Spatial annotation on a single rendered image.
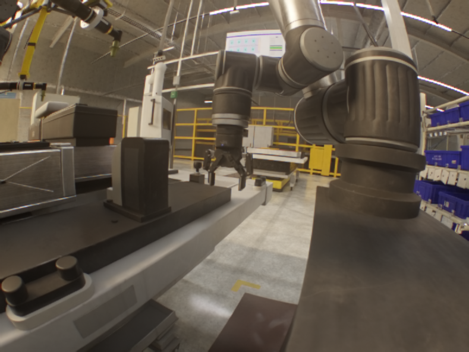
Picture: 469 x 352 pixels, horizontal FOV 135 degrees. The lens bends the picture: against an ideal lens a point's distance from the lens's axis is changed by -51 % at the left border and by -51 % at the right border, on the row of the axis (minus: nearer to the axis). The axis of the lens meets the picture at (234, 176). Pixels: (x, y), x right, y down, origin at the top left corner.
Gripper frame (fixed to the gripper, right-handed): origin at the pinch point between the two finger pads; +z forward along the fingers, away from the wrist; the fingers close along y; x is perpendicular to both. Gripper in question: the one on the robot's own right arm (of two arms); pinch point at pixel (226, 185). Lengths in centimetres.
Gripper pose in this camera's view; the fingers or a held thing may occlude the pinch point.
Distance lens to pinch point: 56.3
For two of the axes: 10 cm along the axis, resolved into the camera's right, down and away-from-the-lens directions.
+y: 9.1, 1.3, -3.9
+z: -0.7, 9.9, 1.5
